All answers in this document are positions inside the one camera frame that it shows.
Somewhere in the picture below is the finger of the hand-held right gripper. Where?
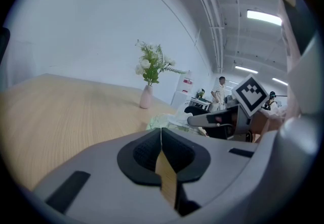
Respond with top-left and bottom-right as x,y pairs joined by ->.
187,110 -> 238,128

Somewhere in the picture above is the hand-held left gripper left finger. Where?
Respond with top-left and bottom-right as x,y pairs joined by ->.
34,128 -> 183,224

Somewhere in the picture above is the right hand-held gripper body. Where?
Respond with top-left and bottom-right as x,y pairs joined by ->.
225,73 -> 270,141

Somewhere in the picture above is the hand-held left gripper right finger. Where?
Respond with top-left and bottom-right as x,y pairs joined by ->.
161,127 -> 257,216

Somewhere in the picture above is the white cloth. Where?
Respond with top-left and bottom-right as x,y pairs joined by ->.
168,109 -> 201,128

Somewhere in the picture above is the light green cloth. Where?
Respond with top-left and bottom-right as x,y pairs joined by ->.
146,113 -> 204,135

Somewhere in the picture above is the person's right forearm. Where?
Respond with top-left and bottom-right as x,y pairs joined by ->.
252,107 -> 292,143

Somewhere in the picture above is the black folding chair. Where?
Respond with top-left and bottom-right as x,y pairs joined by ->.
184,105 -> 211,118

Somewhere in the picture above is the white desk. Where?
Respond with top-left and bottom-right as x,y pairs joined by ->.
189,97 -> 212,111

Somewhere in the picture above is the ceiling light panel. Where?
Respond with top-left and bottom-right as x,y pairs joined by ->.
246,10 -> 282,26
234,65 -> 259,74
271,77 -> 289,87

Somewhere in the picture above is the pink vase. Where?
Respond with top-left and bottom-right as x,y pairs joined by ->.
139,85 -> 153,110

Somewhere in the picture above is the wooden table with white legs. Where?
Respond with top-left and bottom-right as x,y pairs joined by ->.
0,73 -> 178,208

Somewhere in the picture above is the white flower bouquet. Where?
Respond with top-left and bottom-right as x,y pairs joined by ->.
134,39 -> 188,87

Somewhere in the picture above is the person's torso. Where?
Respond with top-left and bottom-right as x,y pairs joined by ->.
260,0 -> 318,71

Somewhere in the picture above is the black mesh office chair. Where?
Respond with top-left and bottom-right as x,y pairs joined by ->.
0,27 -> 11,67

